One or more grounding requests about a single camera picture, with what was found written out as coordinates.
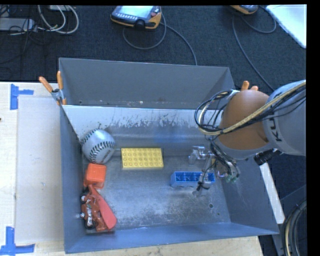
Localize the blue toy brick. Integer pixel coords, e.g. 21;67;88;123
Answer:
169;171;216;189

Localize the white baseball with black stitching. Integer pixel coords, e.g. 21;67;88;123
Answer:
81;128;117;165

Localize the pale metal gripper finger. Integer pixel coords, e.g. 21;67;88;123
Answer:
191;173;212;198
188;145;214;166

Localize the red-brown toy motorcycle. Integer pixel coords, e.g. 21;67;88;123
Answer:
79;191;111;233

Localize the grey metal bin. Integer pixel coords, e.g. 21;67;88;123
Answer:
57;57;280;255

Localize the yellow studded toy plate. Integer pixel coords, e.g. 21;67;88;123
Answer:
120;147;165;171

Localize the pale flat board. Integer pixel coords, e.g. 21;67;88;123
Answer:
14;94;66;247

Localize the black cylinder on white bracket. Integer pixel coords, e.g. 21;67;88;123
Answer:
253;147;282;166

